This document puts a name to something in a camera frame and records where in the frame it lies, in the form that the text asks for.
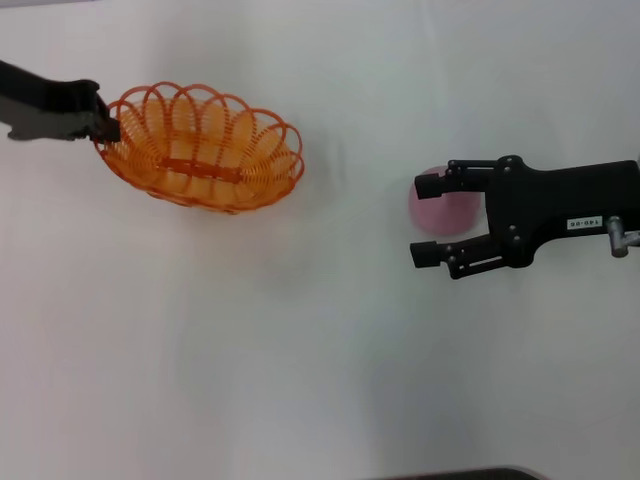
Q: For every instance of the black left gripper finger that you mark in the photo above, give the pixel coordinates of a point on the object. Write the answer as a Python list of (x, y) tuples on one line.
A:
[(109, 127), (95, 134)]

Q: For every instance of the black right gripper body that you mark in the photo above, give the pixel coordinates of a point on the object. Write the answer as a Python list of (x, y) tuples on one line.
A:
[(540, 205)]

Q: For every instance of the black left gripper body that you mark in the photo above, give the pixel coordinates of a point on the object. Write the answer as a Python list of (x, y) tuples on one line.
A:
[(45, 100)]

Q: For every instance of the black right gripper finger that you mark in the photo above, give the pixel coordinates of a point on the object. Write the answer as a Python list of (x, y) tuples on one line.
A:
[(429, 186), (424, 255)]

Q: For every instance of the pink peach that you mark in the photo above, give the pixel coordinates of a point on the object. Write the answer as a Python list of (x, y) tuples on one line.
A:
[(445, 215)]

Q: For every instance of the orange plastic woven basket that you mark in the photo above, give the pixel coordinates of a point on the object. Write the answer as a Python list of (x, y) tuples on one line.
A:
[(200, 172)]

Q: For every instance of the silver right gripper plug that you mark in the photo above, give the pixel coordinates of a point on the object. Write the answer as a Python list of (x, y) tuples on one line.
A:
[(617, 240)]

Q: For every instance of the dark robot torso edge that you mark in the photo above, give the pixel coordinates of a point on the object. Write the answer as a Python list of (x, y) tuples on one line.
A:
[(475, 475)]

